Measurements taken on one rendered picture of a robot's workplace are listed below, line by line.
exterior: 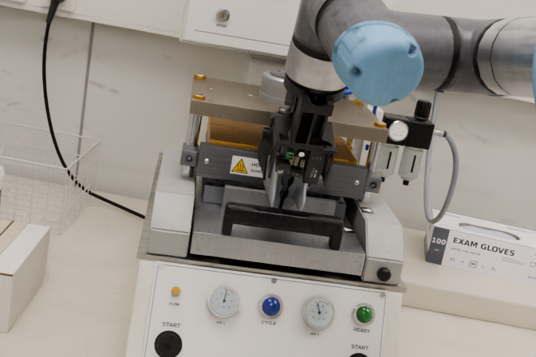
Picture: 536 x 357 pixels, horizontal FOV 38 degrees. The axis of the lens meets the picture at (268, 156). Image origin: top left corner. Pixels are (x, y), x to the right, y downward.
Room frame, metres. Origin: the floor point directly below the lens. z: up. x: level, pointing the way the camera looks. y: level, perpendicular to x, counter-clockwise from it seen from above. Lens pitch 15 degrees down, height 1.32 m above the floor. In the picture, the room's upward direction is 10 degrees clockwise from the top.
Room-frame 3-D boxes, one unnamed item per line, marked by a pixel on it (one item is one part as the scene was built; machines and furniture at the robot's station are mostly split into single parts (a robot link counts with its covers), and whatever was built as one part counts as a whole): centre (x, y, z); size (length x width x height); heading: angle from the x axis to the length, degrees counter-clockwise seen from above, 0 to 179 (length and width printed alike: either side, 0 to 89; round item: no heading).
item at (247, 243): (1.04, -0.02, 0.97); 0.30 x 0.22 x 0.08; 7
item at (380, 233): (1.04, -0.16, 0.97); 0.26 x 0.05 x 0.07; 7
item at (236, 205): (0.91, -0.03, 0.99); 0.15 x 0.02 x 0.04; 97
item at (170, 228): (1.01, 0.12, 0.97); 0.25 x 0.05 x 0.07; 7
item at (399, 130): (1.25, -0.21, 1.05); 0.15 x 0.05 x 0.15; 97
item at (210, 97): (1.13, -0.03, 1.08); 0.31 x 0.24 x 0.13; 97
